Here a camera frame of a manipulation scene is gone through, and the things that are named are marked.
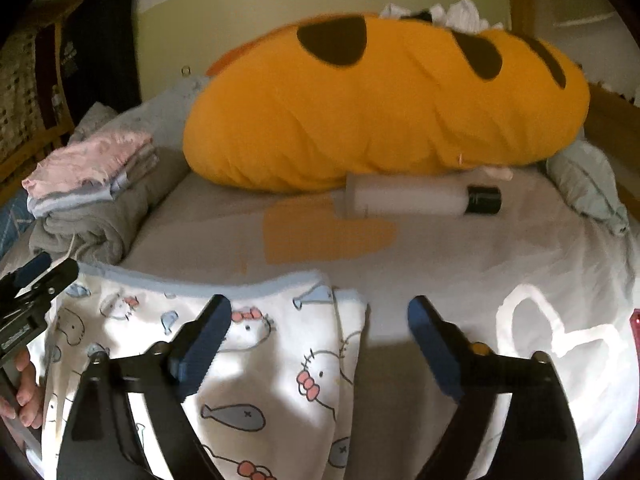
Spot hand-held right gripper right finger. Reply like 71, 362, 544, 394
406, 295, 586, 480

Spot white cartoon print pants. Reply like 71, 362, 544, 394
40, 262, 371, 480

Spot light blue folded garment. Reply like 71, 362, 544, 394
27, 160, 161, 218

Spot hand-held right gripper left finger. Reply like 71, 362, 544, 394
56, 294, 233, 480

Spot orange bread-shaped pillow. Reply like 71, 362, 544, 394
182, 14, 591, 195

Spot white crumpled cloth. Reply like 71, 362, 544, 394
380, 0, 506, 31

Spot white bottle with black cap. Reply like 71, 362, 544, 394
345, 172, 502, 221

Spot woven wicker panel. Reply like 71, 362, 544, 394
0, 25, 48, 171

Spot grey folded garment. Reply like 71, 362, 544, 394
29, 157, 193, 267

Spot grey-blue crumpled cloth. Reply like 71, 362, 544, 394
545, 137, 630, 236

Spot person's left hand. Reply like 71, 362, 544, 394
0, 347, 47, 431

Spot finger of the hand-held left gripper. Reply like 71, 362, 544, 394
22, 259, 80, 307
0, 251, 53, 292

